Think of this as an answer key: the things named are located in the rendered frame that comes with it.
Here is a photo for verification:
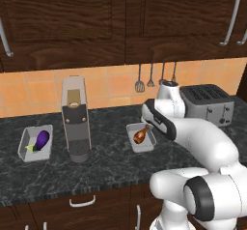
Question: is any brown chicken drumstick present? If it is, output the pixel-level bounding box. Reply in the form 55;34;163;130
132;124;151;145

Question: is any grey container with drumstick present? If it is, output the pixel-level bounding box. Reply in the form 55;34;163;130
125;122;158;154

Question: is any purple eggplant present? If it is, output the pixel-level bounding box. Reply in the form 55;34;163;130
34;129;51;152

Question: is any grey container with eggplant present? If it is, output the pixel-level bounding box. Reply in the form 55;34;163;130
16;124;54;163

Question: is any hanging slotted spatula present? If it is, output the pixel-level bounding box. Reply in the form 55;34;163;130
134;64;146;94

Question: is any hanging metal fork tool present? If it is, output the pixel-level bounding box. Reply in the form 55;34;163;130
146;63;156;89

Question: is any hanging metal ladle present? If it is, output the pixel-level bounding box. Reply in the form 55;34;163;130
157;62;167;86

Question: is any grey coffee machine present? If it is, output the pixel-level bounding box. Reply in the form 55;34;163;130
60;75;93;163

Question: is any hanging metal utensil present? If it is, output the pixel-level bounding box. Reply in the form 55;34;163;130
171;62;178;83

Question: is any silver toaster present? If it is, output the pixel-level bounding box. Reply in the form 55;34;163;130
179;83;235;128

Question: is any dark wood drawer front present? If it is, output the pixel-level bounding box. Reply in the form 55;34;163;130
28;186;132;230

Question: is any dark wood base cupboard door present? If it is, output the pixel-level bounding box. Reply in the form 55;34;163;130
129;183;163;230

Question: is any dark wood wall cupboard door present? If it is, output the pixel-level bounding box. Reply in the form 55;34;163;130
124;0;242;66
238;0;247;60
0;0;126;73

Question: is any silver drawer handle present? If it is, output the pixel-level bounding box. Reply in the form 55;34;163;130
69;194;97;209

